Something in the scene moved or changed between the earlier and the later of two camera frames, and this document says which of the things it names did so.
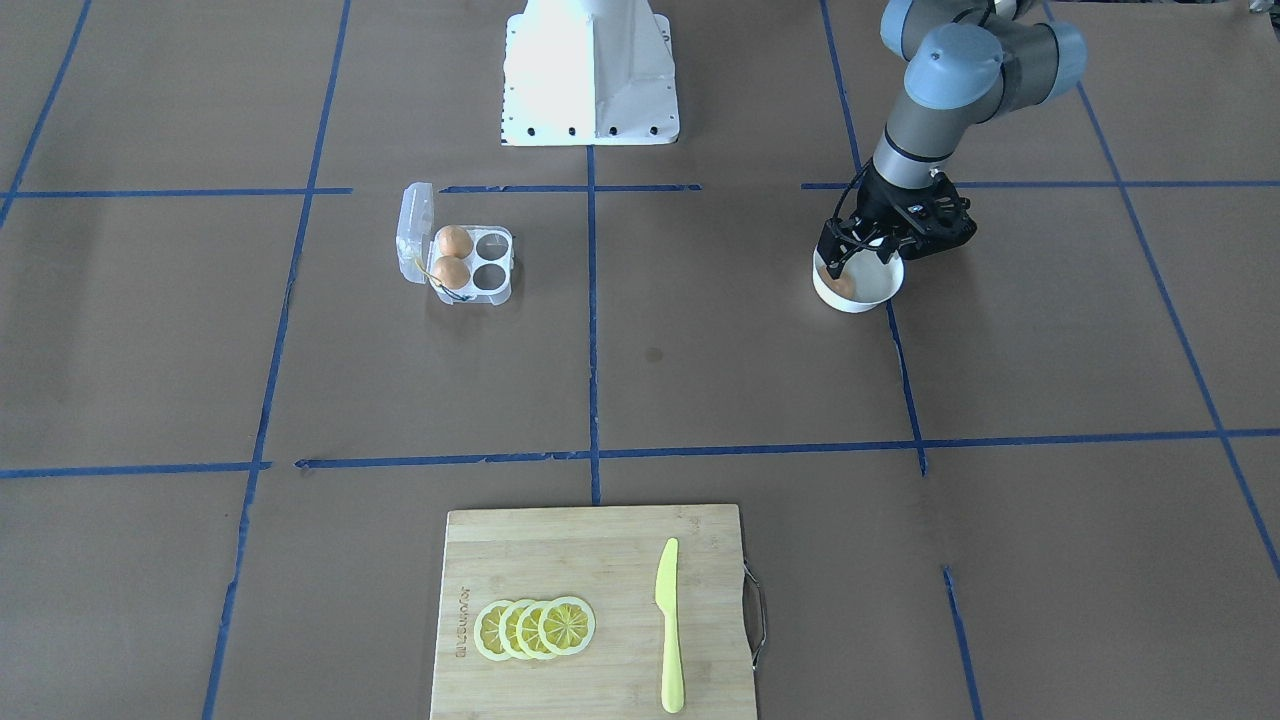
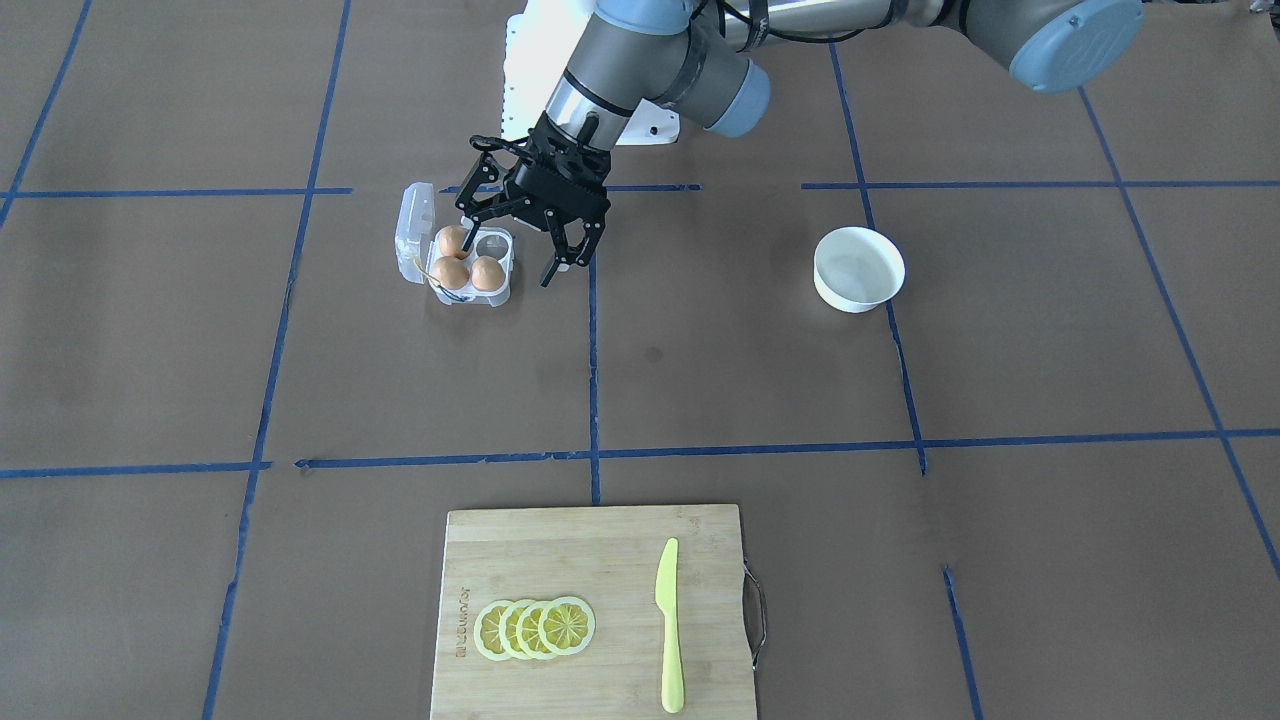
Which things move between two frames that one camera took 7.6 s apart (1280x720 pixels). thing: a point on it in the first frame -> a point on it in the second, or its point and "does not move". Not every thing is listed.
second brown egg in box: x=452 y=272 does not move
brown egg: x=843 y=286 -> x=487 y=274
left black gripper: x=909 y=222 -> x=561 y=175
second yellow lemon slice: x=528 y=635 does not move
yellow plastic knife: x=666 y=599 does not move
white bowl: x=875 y=283 does not move
